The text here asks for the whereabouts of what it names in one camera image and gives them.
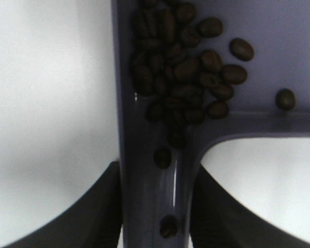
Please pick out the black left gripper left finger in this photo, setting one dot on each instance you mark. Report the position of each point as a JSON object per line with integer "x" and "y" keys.
{"x": 94, "y": 220}

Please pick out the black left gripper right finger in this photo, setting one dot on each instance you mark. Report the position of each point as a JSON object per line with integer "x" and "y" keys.
{"x": 218, "y": 220}

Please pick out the purple plastic dustpan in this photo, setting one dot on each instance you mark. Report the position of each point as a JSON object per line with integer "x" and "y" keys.
{"x": 269, "y": 39}

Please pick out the pile of coffee beans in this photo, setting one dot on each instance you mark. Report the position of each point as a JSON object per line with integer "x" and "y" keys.
{"x": 167, "y": 130}

